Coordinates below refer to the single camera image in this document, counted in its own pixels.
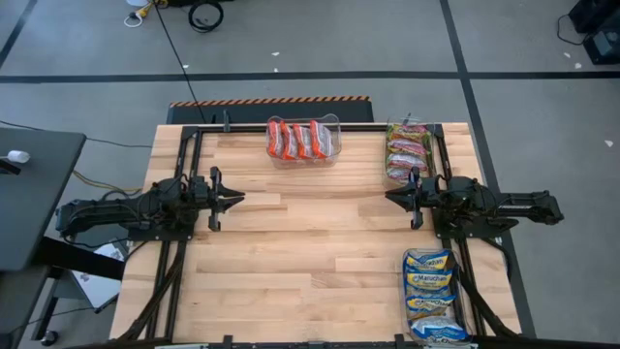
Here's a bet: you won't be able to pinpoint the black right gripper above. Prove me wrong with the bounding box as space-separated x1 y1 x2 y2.
386 166 442 231

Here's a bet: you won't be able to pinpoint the narrow clear plastic bin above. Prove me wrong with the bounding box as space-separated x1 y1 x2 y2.
385 115 436 188
400 246 474 346

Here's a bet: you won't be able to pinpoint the wide clear plastic bin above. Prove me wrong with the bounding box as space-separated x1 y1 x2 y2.
264 112 343 170

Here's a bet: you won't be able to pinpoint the blue Maruchan ramen pack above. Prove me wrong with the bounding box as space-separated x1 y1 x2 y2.
405 293 456 316
404 249 454 271
409 314 469 343
404 269 454 292

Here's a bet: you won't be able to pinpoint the coiled black cable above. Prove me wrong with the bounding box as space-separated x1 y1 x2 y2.
187 0 225 34

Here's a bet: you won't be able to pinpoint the black aluminium table frame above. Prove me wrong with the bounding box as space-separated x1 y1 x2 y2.
108 110 522 349

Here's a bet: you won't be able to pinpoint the black equipment box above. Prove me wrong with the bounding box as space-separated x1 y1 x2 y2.
582 23 620 66
569 0 620 34

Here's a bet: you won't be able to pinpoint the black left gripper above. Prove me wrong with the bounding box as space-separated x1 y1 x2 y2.
188 167 246 233

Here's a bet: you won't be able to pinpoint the white cable with yellow plug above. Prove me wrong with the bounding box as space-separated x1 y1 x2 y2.
123 0 169 29

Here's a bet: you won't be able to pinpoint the orange Maruchan ramen pack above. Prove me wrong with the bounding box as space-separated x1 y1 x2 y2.
280 120 299 161
309 119 334 160
293 123 315 160
266 119 285 159

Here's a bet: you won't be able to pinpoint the long black floor cable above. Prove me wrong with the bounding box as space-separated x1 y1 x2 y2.
152 0 210 125

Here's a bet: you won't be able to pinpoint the white printed sheet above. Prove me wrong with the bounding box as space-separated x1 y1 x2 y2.
70 240 128 311

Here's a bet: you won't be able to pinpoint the thin black cable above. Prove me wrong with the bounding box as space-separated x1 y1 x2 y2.
0 118 154 149
555 13 590 48

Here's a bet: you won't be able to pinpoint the black cable bundle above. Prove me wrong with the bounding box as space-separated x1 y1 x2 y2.
452 264 519 338
115 239 188 343

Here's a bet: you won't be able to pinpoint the black hazard striped ramp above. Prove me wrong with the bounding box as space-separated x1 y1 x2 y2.
166 94 376 125

